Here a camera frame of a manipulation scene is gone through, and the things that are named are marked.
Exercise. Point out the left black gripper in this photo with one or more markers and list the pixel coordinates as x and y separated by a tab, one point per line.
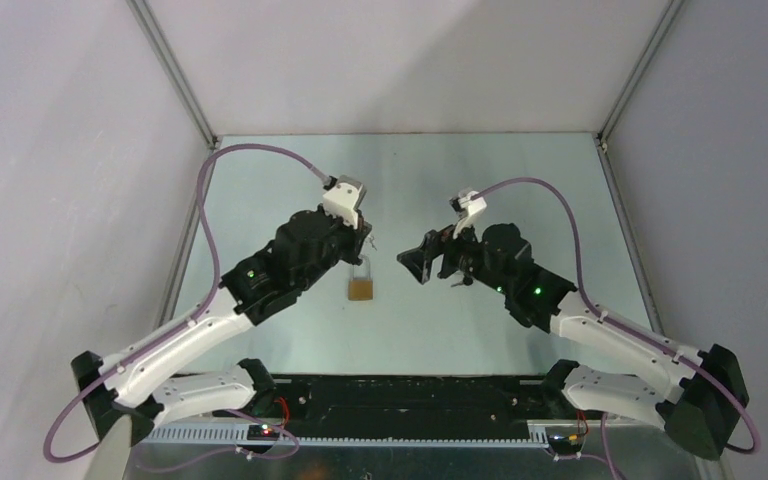
356	237

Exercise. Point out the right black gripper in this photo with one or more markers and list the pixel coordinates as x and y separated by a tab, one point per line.
435	244

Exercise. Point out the brass padlock long shackle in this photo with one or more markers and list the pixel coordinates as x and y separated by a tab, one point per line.
360	285

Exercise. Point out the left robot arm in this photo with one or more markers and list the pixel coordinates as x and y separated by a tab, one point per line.
143	381

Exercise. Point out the left controller board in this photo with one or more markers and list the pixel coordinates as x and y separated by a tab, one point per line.
263	432

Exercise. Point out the controller board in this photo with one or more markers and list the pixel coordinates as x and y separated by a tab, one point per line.
263	432
565	447

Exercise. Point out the right controller board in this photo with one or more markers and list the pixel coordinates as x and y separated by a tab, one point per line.
565	447

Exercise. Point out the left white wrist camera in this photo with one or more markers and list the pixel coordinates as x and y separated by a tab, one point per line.
342	199

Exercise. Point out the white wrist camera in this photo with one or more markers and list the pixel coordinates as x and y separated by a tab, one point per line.
342	199
469	205

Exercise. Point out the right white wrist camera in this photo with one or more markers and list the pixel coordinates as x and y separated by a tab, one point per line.
469	205

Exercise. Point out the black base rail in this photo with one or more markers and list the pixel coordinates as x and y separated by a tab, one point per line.
411	408

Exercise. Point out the left aluminium frame post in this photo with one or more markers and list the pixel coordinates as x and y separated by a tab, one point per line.
157	39

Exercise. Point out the aluminium frame post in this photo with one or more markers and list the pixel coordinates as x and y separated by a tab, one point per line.
640	67
157	39

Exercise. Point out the right aluminium frame post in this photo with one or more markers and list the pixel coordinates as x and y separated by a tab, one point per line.
640	67

